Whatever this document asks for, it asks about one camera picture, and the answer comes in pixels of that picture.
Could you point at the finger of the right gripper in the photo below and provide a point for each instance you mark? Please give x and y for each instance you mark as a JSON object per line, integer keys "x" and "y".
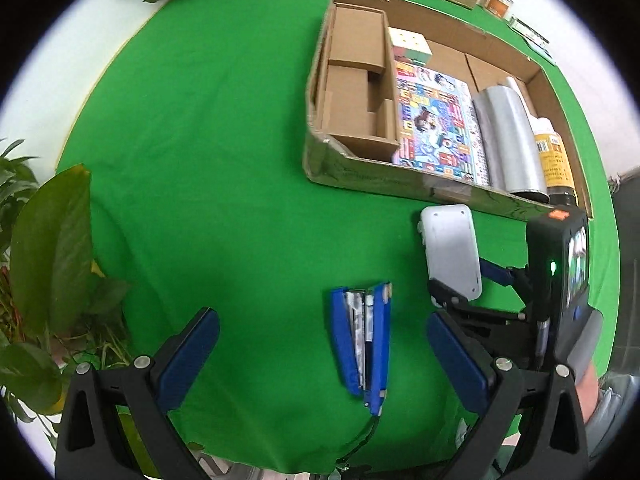
{"x": 497, "y": 274}
{"x": 445, "y": 297}

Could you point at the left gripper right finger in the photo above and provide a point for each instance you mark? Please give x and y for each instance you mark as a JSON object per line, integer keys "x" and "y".
{"x": 467, "y": 365}

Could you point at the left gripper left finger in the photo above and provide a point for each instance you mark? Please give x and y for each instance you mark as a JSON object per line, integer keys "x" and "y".
{"x": 182, "y": 357}

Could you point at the white router box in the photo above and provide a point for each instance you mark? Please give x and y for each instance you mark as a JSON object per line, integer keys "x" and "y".
{"x": 450, "y": 246}

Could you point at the blue stapler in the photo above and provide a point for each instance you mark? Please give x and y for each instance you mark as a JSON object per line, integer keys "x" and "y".
{"x": 360, "y": 335}

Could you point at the yellow labelled black bottle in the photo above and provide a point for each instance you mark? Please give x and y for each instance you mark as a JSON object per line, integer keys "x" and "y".
{"x": 554, "y": 163}

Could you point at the silver foil roll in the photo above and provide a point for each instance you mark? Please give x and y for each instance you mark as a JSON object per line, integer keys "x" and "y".
{"x": 510, "y": 149}

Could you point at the colourful game box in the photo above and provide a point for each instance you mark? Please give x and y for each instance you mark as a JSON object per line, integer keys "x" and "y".
{"x": 439, "y": 132}

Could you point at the rubik cube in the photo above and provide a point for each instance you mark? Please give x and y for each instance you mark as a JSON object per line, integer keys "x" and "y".
{"x": 410, "y": 47}

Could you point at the grey sleeve forearm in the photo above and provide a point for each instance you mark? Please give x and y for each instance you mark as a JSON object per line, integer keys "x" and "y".
{"x": 617, "y": 395}

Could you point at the person right hand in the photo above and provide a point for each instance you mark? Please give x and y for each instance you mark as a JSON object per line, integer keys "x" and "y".
{"x": 588, "y": 392}

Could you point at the potted green plant near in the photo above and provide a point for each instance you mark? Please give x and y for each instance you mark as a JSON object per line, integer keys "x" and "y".
{"x": 58, "y": 309}

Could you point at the cardboard insert divider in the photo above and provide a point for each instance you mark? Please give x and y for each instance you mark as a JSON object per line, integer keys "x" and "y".
{"x": 356, "y": 100}

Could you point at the green round table cloth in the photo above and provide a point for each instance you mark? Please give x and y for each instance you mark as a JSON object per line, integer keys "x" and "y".
{"x": 194, "y": 138}

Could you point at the open flat cardboard tray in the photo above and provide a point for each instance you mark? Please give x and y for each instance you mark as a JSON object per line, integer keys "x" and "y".
{"x": 465, "y": 52}

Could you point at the flat white green packet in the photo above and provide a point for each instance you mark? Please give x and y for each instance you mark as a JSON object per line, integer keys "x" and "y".
{"x": 534, "y": 39}

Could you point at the orange small jar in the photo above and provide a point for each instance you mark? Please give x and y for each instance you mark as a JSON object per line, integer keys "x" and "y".
{"x": 498, "y": 8}

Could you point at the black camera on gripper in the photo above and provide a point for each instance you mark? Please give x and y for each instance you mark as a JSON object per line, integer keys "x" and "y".
{"x": 558, "y": 270}

